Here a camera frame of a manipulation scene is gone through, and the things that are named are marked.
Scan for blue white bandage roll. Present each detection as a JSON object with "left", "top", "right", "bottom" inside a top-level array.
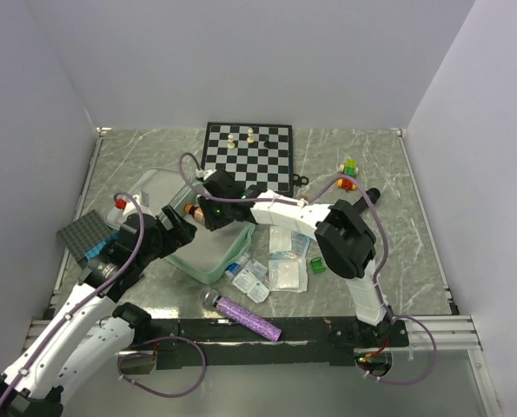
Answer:
[{"left": 224, "top": 252, "right": 250, "bottom": 280}]

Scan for brown orange syrup bottle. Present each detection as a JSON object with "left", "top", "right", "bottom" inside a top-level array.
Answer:
[{"left": 184, "top": 204, "right": 205, "bottom": 224}]

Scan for grey lego baseplate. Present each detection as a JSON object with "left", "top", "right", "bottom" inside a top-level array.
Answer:
[{"left": 57, "top": 209, "right": 113, "bottom": 261}]

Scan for alcohol wipe sachets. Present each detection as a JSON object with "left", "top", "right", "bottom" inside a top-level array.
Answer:
[{"left": 232, "top": 260, "right": 269, "bottom": 303}]

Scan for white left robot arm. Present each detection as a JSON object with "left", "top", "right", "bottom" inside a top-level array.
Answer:
[{"left": 0, "top": 206, "right": 197, "bottom": 416}]

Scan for mint green medicine case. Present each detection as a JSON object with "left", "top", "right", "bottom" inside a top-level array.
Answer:
[{"left": 104, "top": 167, "right": 255, "bottom": 287}]

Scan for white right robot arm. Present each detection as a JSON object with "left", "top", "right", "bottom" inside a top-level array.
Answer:
[{"left": 197, "top": 169, "right": 393, "bottom": 347}]

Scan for black white chessboard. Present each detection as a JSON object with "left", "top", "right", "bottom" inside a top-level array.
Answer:
[{"left": 201, "top": 122, "right": 294, "bottom": 197}]

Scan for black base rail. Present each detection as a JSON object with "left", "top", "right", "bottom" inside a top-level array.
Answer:
[{"left": 43, "top": 303, "right": 411, "bottom": 370}]

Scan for purple glitter microphone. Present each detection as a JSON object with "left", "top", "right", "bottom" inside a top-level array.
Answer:
[{"left": 199, "top": 288, "right": 282, "bottom": 342}]

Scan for blue lego brick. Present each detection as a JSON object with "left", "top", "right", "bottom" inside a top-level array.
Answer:
[{"left": 84, "top": 237, "right": 111, "bottom": 261}]

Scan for white gauze pad packet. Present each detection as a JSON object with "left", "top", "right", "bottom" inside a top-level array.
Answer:
[{"left": 268, "top": 259, "right": 308, "bottom": 293}]

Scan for green plastic clip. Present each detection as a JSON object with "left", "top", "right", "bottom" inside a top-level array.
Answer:
[{"left": 310, "top": 257, "right": 327, "bottom": 275}]

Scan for black binder clip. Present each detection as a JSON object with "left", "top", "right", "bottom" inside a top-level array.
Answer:
[{"left": 293, "top": 174, "right": 309, "bottom": 187}]

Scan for black tube orange cap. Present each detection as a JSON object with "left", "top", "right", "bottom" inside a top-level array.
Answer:
[{"left": 353, "top": 188, "right": 381, "bottom": 213}]

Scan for clear plaster strip packet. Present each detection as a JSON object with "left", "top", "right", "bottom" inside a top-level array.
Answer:
[{"left": 269, "top": 226, "right": 293, "bottom": 254}]

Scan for cream chess pawn right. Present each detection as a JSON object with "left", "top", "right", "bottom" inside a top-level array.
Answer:
[{"left": 247, "top": 128, "right": 255, "bottom": 143}]

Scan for colourful toy block car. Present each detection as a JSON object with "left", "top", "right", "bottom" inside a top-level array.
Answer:
[{"left": 336, "top": 159, "right": 359, "bottom": 191}]

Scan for blue white mask packet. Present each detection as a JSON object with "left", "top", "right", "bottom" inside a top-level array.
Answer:
[{"left": 290, "top": 231, "right": 312, "bottom": 257}]

